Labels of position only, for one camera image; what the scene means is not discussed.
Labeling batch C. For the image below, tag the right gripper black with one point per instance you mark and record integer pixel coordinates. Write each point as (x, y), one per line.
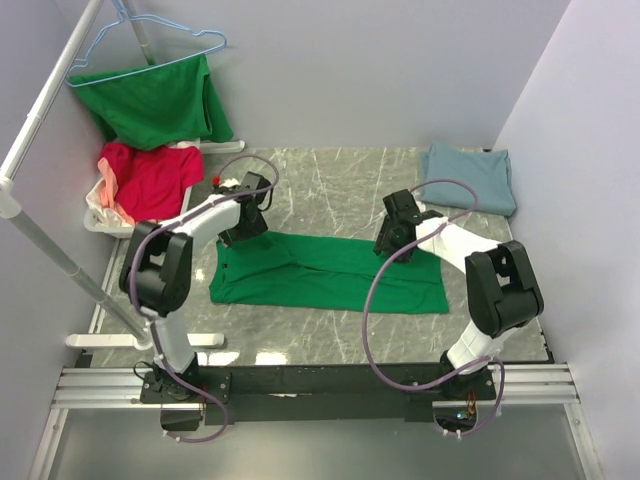
(382, 242)

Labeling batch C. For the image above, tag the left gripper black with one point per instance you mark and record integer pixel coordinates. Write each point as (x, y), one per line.
(230, 235)

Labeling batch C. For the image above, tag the green t-shirt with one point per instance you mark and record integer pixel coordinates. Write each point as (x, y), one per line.
(149, 107)
(288, 270)

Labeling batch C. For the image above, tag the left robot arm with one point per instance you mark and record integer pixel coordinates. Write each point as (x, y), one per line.
(156, 274)

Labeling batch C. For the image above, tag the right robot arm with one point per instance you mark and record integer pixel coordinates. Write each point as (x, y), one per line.
(503, 294)

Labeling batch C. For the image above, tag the red t-shirt in basket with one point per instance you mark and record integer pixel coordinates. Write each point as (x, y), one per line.
(152, 184)

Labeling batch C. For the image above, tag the folded blue-grey t-shirt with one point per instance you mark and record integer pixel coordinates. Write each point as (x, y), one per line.
(488, 174)

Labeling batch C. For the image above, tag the green t-shirt on hanger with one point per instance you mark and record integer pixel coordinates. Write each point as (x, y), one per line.
(149, 107)

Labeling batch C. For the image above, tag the pink garment in basket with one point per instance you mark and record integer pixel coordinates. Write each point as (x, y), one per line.
(108, 194)

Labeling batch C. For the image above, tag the white laundry basket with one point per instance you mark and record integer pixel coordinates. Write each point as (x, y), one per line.
(97, 221)

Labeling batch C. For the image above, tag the black base beam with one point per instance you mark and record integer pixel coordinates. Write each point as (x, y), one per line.
(330, 392)

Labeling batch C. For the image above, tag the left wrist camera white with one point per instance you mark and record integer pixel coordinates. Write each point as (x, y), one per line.
(222, 186)

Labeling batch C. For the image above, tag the white clothes rack frame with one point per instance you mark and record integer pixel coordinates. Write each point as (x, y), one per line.
(137, 337)

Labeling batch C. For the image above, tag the aluminium rail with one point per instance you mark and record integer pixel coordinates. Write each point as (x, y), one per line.
(119, 388)

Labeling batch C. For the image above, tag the blue wire hanger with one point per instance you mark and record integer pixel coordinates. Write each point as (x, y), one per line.
(126, 15)

